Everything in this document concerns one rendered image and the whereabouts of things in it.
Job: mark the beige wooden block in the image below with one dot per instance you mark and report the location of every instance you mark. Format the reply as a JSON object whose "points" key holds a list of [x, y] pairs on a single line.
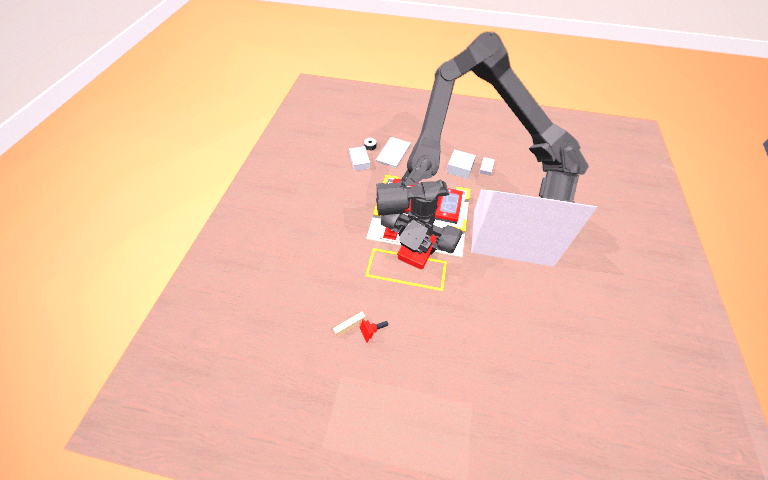
{"points": [[349, 324]]}

